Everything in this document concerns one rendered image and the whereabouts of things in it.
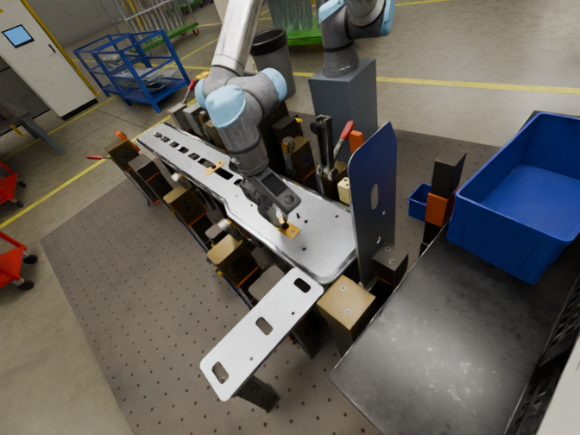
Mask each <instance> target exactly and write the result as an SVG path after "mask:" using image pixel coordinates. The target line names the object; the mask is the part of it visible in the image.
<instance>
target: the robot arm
mask: <svg viewBox="0 0 580 435"><path fill-rule="evenodd" d="M263 2H264V0H229V3H228V6H227V10H226V13H225V16H224V22H223V25H222V28H221V32H220V36H219V38H218V42H217V47H216V51H215V54H214V57H213V61H212V64H211V70H210V73H209V76H208V77H205V78H203V79H201V80H200V81H199V82H198V83H197V84H196V87H195V96H196V99H197V101H198V103H199V105H200V106H201V107H202V108H204V109H205V110H208V113H209V116H210V118H211V121H212V124H213V125H214V126H215V127H216V129H217V132H218V133H219V135H220V137H221V139H222V141H223V143H224V145H225V147H226V148H227V150H228V152H229V154H230V157H231V159H230V161H231V162H232V163H235V165H236V167H237V169H238V170H239V172H240V174H242V175H243V181H242V182H240V183H239V186H240V187H241V189H242V191H243V194H244V196H245V197H246V199H247V200H249V201H251V202H252V203H254V204H256V205H257V211H258V213H259V214H260V215H261V216H262V217H263V218H264V219H266V220H267V221H268V222H269V223H271V224H272V225H273V226H274V227H276V228H281V226H282V223H280V219H279V218H277V216H276V212H277V211H276V209H275V208H274V207H272V204H275V205H276V206H277V207H278V208H279V209H281V213H282V218H283V220H284V222H286V223H287V220H288V215H289V213H291V212H292V211H293V210H294V209H295V208H297V207H298V206H299V205H300V203H301V198H300V197H299V196H298V195H297V194H296V193H295V192H294V191H293V190H292V189H291V188H290V187H289V186H288V185H287V184H286V183H285V182H284V181H283V180H282V179H281V178H280V177H279V176H278V175H277V174H276V173H275V172H274V171H273V170H272V169H271V168H269V167H267V165H268V157H267V151H266V149H265V147H264V145H263V142H262V139H261V137H260V134H259V132H258V129H257V127H256V126H257V125H258V124H259V123H260V122H261V121H262V120H263V119H264V118H265V117H266V116H267V115H268V114H270V113H271V112H272V111H273V110H274V109H275V108H277V107H278V106H279V105H280V102H281V101H282V100H283V99H284V98H285V96H286V95H287V84H286V81H285V80H284V78H283V77H282V75H281V74H280V73H279V72H278V71H276V70H274V69H273V68H266V69H264V70H262V71H260V72H258V73H257V74H256V76H253V77H243V74H244V70H245V67H246V64H247V60H248V57H249V52H250V49H251V46H252V42H253V39H254V36H255V31H256V27H257V23H258V21H259V17H260V14H261V11H262V5H263ZM394 11H395V0H330V1H329V2H327V3H325V4H323V5H322V6H321V7H320V8H319V10H318V18H319V25H320V30H321V36H322V42H323V47H324V58H323V65H322V71H323V74H324V76H326V77H330V78H336V77H341V76H344V75H347V74H350V73H353V72H354V71H356V70H357V69H358V68H359V67H360V58H359V56H358V54H357V51H356V48H355V45H354V40H355V39H364V38H373V37H378V38H380V37H382V36H386V35H388V34H389V33H390V31H391V28H392V26H393V22H394ZM245 180H247V181H245ZM243 182H244V183H243ZM245 193H246V194H245Z"/></svg>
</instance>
